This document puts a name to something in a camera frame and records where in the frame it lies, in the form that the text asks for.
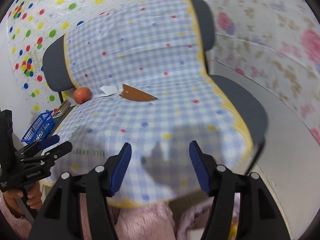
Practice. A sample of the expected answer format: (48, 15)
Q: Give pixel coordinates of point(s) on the white paper scrap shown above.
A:
(108, 91)

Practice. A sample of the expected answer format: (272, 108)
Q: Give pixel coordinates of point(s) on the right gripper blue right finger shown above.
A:
(202, 174)

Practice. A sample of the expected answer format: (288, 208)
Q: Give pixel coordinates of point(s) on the balloon pattern plastic sheet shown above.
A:
(32, 26)

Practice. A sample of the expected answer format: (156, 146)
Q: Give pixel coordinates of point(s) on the brown triangular wrapper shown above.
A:
(133, 94)

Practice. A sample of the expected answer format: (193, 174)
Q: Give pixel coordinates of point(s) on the red apple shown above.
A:
(82, 95)

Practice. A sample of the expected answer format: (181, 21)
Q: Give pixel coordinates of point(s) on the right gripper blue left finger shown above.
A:
(118, 167)

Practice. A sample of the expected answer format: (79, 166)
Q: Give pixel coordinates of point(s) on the blue checkered cloth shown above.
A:
(155, 47)

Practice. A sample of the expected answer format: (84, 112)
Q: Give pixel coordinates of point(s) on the pink fluffy trousers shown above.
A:
(147, 222)

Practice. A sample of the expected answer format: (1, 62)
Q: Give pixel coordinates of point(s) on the grey office chair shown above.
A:
(250, 109)

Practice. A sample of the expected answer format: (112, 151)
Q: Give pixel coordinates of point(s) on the floral pattern sheet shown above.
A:
(276, 44)

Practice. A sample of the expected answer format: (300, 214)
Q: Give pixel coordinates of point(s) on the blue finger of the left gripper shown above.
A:
(58, 151)
(43, 144)

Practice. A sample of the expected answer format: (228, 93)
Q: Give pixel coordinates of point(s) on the blue plastic basket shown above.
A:
(40, 128)

